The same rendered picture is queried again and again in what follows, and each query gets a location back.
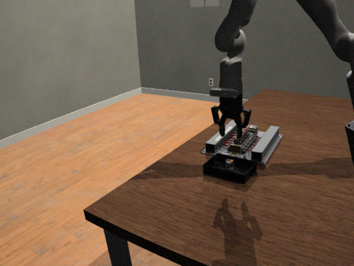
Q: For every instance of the grey relay panel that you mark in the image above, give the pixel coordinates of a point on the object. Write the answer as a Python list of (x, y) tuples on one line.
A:
[(260, 153)]

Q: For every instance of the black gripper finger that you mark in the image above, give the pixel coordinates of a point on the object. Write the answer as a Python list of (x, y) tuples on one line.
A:
[(219, 121), (239, 123)]

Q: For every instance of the plug-in relay with orange button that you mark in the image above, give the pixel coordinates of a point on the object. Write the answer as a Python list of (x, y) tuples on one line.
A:
[(229, 164)]

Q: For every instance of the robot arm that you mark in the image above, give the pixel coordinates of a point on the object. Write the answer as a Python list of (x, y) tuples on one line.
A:
[(229, 37)]

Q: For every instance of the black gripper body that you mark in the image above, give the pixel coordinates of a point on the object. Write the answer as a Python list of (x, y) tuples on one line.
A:
[(231, 104)]

